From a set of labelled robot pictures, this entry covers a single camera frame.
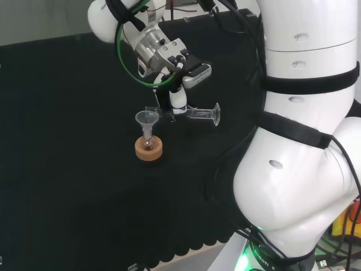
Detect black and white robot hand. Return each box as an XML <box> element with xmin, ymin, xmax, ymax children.
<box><xmin>152</xmin><ymin>69</ymin><xmax>199</xmax><ymax>123</ymax></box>

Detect clear graduated cylinder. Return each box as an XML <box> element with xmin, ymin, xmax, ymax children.
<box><xmin>145</xmin><ymin>103</ymin><xmax>221</xmax><ymax>127</ymax></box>

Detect clear round-bottom flask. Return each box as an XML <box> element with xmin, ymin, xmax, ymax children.
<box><xmin>140</xmin><ymin>128</ymin><xmax>157</xmax><ymax>152</ymax></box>

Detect translucent plastic funnel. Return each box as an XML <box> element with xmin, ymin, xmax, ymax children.
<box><xmin>135</xmin><ymin>111</ymin><xmax>162</xmax><ymax>139</ymax></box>

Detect black bench cloth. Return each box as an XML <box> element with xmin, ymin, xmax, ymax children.
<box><xmin>0</xmin><ymin>8</ymin><xmax>267</xmax><ymax>271</ymax></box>

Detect yellow stop button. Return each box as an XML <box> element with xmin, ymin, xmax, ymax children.
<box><xmin>331</xmin><ymin>197</ymin><xmax>361</xmax><ymax>241</ymax></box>

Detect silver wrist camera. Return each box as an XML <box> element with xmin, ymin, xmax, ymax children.
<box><xmin>182</xmin><ymin>63</ymin><xmax>213</xmax><ymax>90</ymax></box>

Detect cork ring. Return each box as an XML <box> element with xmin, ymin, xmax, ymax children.
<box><xmin>134</xmin><ymin>135</ymin><xmax>164</xmax><ymax>162</ymax></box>

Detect green cable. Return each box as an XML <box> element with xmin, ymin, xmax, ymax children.
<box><xmin>115</xmin><ymin>0</ymin><xmax>179</xmax><ymax>88</ymax></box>

